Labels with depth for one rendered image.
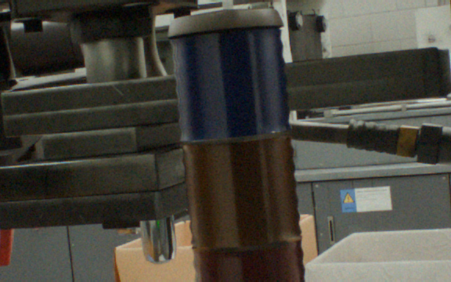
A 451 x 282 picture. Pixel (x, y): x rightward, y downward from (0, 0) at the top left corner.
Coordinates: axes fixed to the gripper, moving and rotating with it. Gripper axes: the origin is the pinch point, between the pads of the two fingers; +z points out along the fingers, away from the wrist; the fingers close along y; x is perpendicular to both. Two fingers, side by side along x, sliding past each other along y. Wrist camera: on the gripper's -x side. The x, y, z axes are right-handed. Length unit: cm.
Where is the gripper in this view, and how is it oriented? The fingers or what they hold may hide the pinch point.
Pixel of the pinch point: (19, 237)
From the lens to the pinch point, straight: 93.9
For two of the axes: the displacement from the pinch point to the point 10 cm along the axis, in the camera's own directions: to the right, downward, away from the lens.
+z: 1.7, 9.6, 2.4
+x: -9.7, 1.2, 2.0
